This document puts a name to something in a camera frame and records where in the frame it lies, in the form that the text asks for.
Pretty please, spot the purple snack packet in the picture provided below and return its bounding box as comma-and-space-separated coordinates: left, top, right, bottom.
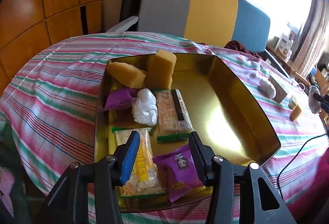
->
104, 86, 138, 111
152, 144, 206, 203

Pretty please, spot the yellow white snack packet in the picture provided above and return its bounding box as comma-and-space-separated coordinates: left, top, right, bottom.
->
112, 128, 168, 198

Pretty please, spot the brown cardboard piece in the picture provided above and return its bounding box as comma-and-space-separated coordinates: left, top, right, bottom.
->
267, 73, 288, 104

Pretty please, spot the dark red cloth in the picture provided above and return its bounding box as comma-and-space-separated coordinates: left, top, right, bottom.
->
224, 40, 263, 60

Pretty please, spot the wooden side table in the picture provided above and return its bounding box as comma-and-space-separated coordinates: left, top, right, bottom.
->
266, 44, 309, 86

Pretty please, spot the pink floral cloth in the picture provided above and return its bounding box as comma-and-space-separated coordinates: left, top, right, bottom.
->
0, 166, 16, 217

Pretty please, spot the gold metal tin box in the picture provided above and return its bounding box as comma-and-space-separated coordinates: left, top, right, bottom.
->
94, 53, 281, 214

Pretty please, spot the white gauze roll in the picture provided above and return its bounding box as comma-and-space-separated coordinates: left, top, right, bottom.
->
308, 86, 322, 115

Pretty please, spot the striped tablecloth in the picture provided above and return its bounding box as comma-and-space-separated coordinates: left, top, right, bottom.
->
0, 31, 329, 224

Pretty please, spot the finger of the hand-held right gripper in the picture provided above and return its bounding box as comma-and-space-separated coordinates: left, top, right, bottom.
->
313, 93, 329, 114

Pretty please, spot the white printed box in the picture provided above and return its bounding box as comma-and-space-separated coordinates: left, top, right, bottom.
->
275, 33, 294, 56

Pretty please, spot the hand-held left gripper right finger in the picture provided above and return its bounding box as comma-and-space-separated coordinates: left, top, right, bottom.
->
188, 131, 299, 224

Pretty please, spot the striped curtain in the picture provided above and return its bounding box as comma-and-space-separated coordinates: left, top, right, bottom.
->
293, 0, 329, 78

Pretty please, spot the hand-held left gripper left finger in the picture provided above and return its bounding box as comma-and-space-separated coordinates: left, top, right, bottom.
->
36, 131, 141, 224

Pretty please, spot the yellow sponge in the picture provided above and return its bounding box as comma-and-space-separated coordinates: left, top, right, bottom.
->
290, 104, 303, 122
106, 61, 147, 90
144, 50, 177, 90

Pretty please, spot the cereal bar packet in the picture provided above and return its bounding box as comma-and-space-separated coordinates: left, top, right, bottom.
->
152, 88, 194, 144

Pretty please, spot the white plastic bag wad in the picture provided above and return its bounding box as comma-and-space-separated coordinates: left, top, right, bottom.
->
258, 79, 277, 99
132, 88, 158, 126

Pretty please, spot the grey yellow blue sofa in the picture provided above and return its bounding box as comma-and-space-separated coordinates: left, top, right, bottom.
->
107, 0, 292, 77

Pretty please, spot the black cable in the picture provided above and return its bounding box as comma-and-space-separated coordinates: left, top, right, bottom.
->
277, 134, 329, 197

